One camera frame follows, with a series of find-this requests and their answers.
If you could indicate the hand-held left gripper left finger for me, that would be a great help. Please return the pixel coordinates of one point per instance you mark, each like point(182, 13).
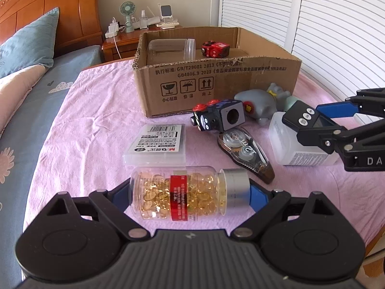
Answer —
point(121, 193)

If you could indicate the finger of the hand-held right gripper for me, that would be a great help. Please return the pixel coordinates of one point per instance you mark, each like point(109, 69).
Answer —
point(318, 138)
point(334, 110)

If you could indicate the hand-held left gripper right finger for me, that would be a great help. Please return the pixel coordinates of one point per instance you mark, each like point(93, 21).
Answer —
point(258, 196)

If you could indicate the white plastic bottle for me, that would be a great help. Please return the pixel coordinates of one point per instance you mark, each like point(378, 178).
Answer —
point(288, 150)

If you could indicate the correction tape dispenser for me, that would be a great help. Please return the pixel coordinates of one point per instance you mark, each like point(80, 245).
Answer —
point(246, 153)

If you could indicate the golden capsule bottle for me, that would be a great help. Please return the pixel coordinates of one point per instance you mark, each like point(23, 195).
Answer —
point(180, 195)

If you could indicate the clear plastic case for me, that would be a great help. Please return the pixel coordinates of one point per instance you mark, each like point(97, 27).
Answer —
point(156, 144)

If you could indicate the grey elephant toy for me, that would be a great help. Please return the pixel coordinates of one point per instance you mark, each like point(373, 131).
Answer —
point(258, 102)

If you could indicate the black robot cube toy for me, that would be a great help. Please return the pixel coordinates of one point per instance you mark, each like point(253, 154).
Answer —
point(216, 116)

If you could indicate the cardboard box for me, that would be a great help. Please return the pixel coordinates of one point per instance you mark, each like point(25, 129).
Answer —
point(225, 81)

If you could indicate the pink blanket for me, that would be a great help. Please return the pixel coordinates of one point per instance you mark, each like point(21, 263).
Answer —
point(96, 120)

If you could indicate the white louvered doors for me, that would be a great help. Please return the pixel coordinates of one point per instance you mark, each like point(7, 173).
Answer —
point(315, 21)

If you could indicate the blue patterned bedsheet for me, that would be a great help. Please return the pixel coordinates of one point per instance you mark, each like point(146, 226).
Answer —
point(24, 144)

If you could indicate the red robot toy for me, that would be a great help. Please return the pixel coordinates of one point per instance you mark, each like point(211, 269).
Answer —
point(215, 49)

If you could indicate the pink pillow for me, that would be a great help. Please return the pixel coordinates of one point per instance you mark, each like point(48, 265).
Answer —
point(18, 87)

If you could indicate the wooden nightstand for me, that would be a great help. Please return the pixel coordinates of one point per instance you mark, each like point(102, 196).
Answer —
point(129, 43)

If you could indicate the clear plastic jar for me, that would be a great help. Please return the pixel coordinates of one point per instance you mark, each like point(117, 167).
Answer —
point(168, 49)

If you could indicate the white power strip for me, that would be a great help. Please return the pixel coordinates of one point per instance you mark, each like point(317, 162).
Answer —
point(112, 30)

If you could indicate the clear spray bottle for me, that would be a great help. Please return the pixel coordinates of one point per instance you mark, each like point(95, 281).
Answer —
point(143, 21)

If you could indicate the blue pillow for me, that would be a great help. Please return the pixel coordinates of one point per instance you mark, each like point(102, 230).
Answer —
point(27, 45)

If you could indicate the small green desk fan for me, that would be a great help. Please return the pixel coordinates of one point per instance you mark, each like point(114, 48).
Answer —
point(127, 10)

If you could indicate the white desk clock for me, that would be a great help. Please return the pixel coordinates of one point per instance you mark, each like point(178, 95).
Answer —
point(165, 12)

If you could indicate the wooden headboard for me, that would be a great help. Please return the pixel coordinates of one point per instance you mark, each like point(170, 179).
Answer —
point(69, 9)

